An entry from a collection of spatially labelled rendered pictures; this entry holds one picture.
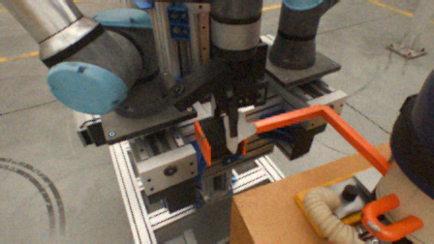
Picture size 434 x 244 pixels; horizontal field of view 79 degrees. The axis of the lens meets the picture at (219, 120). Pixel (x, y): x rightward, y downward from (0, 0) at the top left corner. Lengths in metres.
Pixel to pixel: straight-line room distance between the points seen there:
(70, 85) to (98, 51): 0.07
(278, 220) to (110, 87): 0.41
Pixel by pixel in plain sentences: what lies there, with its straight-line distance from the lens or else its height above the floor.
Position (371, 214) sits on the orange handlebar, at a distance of 0.49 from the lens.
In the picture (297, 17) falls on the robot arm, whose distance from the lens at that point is 0.81.
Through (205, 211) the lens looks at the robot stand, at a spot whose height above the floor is 0.21.
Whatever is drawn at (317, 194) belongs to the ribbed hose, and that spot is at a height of 1.02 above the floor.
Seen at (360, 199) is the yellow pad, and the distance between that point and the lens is 0.66.
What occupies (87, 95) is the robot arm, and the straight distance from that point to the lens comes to 0.50.
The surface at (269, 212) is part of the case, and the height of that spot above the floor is 0.94.
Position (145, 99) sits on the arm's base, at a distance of 0.65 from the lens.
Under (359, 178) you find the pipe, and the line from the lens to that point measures 0.66.
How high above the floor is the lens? 1.47
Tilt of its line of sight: 42 degrees down
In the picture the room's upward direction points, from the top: straight up
